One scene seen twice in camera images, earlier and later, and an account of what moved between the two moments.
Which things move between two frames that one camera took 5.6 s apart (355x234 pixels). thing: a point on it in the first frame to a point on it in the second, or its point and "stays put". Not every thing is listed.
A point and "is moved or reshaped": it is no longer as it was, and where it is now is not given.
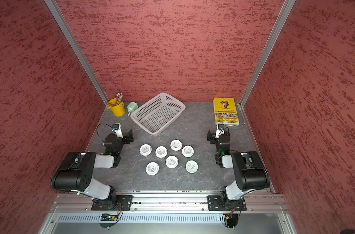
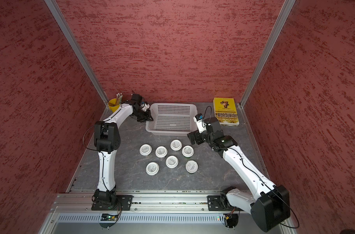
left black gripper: [126, 138] to [147, 118]
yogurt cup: [145, 149] stays put
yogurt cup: [187, 151] stays put
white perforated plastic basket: [158, 113] is moved or reshaped
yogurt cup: [176, 145] stays put
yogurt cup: [161, 151] stays put
